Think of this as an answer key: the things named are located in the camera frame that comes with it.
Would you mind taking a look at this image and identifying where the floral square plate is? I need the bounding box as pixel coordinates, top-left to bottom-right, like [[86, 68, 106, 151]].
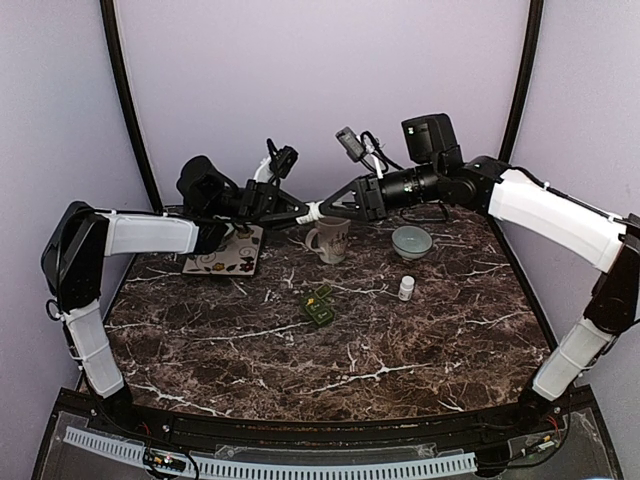
[[182, 225, 264, 276]]

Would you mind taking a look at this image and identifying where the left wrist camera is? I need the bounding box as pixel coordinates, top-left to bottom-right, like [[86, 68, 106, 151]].
[[253, 138, 299, 185]]

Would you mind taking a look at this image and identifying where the white pill bottle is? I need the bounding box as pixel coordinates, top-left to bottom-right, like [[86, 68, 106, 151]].
[[296, 201, 326, 225], [398, 275, 415, 302]]

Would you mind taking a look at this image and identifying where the left black frame post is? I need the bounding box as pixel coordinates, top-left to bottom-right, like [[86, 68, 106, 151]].
[[99, 0, 163, 212]]

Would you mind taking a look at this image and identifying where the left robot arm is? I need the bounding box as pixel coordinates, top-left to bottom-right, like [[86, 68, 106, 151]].
[[41, 155, 321, 399]]

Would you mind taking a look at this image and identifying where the green weekly pill organizer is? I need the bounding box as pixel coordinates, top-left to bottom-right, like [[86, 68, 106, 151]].
[[300, 284, 335, 327]]

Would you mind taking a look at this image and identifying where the right black frame post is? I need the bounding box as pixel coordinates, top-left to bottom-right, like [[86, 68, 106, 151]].
[[498, 0, 545, 163]]

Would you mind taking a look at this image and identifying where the black front rail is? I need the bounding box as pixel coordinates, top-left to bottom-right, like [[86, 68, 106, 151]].
[[92, 399, 591, 454]]

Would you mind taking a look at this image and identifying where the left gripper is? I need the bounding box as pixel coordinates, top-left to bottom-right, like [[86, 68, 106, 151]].
[[209, 179, 316, 230]]

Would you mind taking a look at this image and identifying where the white slotted cable duct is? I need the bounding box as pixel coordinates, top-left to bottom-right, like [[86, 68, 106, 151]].
[[62, 426, 478, 479]]

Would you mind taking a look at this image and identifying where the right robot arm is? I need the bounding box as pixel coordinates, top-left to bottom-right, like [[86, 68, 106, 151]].
[[318, 113, 639, 434]]

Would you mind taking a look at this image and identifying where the cream ceramic mug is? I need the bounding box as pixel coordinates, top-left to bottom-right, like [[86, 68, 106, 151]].
[[305, 217, 351, 265]]

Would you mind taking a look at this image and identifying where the black frame post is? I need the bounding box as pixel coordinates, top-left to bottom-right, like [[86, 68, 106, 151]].
[[99, 0, 163, 212], [498, 0, 545, 163]]

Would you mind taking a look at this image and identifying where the teal bowl right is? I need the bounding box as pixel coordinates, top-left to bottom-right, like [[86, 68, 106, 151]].
[[391, 225, 433, 260]]

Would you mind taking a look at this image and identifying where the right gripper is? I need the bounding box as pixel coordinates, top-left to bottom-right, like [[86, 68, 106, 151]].
[[319, 161, 442, 223]]

